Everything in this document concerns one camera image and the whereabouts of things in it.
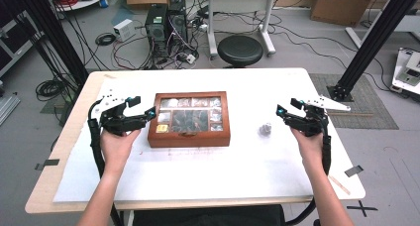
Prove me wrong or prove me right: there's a white flat device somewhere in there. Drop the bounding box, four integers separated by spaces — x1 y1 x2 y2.
390 47 420 96

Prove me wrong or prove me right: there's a black metal stand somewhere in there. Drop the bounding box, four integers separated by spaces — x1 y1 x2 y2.
326 0 420 103
19 0 90 88

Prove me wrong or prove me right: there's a black tape piece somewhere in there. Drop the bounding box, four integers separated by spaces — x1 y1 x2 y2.
34 158 61 171
344 165 365 178

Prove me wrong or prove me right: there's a white board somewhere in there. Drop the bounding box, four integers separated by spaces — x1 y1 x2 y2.
52 74 331 204

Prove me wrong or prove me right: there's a right hand-held gripper black cable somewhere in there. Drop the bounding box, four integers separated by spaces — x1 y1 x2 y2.
286 120 333 226

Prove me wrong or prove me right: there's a person's left hand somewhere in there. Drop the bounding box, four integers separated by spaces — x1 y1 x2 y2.
99 129 143 177

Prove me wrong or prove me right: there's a white box device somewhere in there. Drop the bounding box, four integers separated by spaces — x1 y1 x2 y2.
112 18 137 43

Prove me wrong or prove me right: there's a person's right hand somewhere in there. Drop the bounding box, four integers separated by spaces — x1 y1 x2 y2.
290 128 327 174

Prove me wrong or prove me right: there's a round white table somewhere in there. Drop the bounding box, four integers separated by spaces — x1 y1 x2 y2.
46 0 111 13

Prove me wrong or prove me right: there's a wooden box with glass lid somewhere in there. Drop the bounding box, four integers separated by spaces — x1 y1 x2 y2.
147 90 231 149

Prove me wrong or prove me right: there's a grey floor mat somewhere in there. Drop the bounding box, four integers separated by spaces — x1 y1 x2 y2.
308 72 400 131

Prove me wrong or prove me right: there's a large black cable coil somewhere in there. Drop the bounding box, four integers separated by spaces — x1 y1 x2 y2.
35 78 69 102

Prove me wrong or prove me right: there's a red cable coil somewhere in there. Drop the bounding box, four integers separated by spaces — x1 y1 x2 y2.
54 0 80 8

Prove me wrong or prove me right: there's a grey metal rack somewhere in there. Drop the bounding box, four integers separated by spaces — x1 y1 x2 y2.
0 10 45 78

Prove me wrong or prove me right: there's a black round stool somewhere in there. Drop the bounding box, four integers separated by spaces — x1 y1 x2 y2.
217 35 264 69

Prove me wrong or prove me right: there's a small silver item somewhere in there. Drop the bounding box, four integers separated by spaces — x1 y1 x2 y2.
259 122 273 137

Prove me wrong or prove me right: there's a small black cable coil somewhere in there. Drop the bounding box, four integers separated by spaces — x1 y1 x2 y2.
94 32 117 48

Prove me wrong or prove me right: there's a black open computer tower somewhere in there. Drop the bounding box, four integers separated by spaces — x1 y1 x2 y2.
167 0 190 46

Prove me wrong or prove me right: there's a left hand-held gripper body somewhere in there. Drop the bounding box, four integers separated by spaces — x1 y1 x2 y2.
89 94 135 136

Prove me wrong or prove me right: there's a black tape cross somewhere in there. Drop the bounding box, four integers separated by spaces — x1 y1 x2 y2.
346 200 378 218

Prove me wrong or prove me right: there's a long black floor cable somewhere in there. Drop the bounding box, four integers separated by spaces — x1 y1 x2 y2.
270 21 395 92

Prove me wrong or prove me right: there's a thin wooden stick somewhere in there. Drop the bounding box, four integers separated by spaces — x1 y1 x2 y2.
328 174 352 196

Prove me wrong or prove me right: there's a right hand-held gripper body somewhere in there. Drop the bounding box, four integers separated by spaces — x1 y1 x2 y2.
296 94 352 138

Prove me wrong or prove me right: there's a white table frame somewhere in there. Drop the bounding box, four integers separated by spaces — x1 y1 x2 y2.
345 7 420 50

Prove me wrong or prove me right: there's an aluminium profile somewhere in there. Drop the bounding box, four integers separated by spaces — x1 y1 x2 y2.
0 91 22 127

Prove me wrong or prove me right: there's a large cardboard box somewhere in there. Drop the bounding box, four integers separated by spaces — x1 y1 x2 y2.
310 0 379 27

